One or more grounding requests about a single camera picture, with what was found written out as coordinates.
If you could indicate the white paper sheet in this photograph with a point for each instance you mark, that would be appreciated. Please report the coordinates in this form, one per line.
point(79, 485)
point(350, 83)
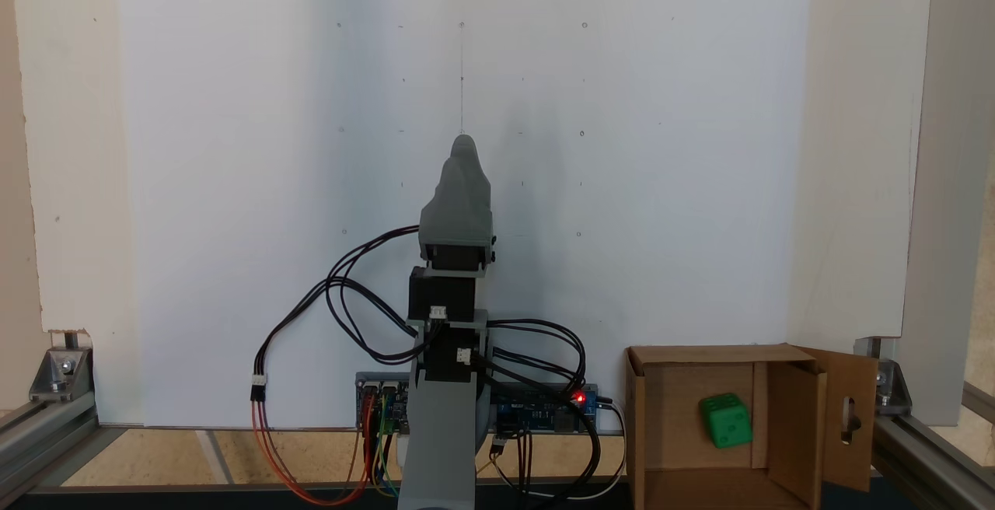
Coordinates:
point(233, 183)

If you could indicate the blue circuit board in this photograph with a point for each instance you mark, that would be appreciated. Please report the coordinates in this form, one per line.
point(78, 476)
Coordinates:
point(536, 413)

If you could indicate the open cardboard box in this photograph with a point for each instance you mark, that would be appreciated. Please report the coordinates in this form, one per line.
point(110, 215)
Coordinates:
point(684, 417)

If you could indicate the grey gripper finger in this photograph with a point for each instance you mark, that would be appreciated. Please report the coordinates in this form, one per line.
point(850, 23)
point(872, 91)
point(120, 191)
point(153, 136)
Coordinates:
point(447, 199)
point(476, 191)

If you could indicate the metal corner bracket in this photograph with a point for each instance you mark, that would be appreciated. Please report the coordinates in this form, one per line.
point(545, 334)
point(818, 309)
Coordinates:
point(894, 385)
point(62, 374)

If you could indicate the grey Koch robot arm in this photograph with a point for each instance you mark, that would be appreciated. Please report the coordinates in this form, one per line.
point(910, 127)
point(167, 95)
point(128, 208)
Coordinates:
point(439, 448)

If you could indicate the aluminium frame rail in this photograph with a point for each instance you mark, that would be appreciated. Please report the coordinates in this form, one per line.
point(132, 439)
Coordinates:
point(47, 440)
point(933, 455)

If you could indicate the green die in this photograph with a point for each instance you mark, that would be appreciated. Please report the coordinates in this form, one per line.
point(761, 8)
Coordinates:
point(727, 420)

